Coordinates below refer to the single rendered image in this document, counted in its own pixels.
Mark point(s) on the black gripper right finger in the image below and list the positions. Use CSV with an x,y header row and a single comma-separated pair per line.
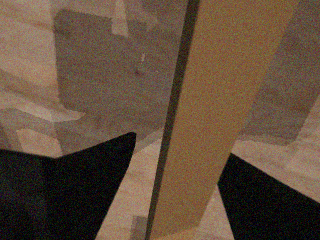
x,y
260,207

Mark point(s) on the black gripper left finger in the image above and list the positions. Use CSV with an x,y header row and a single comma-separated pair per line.
x,y
67,197

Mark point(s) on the long wooden rail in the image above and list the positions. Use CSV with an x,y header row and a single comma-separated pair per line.
x,y
225,51

